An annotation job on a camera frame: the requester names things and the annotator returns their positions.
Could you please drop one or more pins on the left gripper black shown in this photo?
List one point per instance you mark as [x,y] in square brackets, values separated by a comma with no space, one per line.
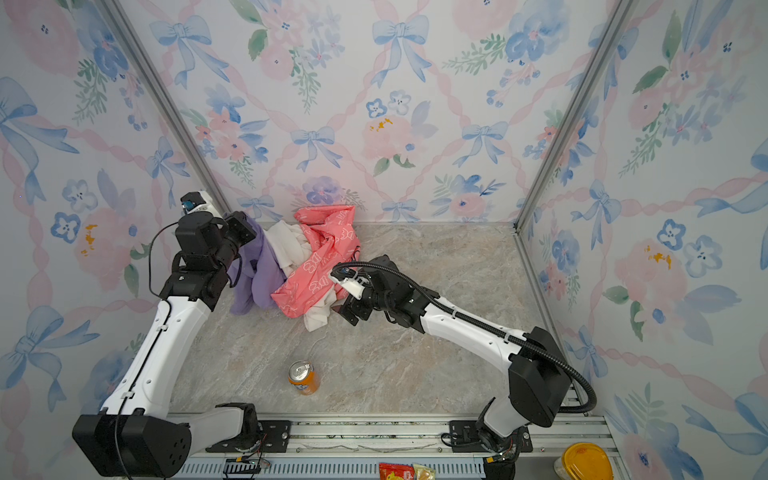
[238,228]

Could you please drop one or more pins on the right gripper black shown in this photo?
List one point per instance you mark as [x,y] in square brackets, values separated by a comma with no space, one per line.
[354,306]

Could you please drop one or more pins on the purple cloth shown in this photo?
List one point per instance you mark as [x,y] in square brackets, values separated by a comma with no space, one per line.
[260,274]

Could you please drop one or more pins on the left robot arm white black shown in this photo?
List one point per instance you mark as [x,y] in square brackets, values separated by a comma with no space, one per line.
[132,435]

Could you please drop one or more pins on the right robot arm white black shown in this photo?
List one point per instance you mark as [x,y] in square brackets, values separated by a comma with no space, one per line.
[531,361]

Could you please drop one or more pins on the white cloth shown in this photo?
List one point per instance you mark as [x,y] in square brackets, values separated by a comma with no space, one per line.
[292,249]

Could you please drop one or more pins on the pink patterned cloth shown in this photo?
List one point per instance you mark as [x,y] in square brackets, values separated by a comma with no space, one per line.
[309,291]

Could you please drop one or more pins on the orange soda can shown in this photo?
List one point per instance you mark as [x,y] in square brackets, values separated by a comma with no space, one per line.
[303,377]

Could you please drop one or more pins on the red snack packet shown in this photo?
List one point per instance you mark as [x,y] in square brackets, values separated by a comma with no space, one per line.
[388,471]

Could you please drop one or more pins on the yellow green snack packet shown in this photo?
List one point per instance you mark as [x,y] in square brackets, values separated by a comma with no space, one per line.
[422,472]

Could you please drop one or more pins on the yellow lid container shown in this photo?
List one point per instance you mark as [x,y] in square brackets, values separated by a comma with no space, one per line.
[584,461]

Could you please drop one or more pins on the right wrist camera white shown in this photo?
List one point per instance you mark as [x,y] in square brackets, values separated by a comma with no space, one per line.
[350,280]

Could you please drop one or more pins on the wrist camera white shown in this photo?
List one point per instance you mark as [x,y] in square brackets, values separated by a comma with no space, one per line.
[350,280]
[199,201]

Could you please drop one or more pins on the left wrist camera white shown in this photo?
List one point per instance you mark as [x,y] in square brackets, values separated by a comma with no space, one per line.
[199,201]

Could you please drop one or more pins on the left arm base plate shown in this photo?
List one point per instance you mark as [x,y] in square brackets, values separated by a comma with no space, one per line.
[271,436]

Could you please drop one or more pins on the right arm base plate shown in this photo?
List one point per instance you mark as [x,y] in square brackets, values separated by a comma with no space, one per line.
[462,437]

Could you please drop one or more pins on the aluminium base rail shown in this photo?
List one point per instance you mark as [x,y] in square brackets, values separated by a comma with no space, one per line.
[328,446]

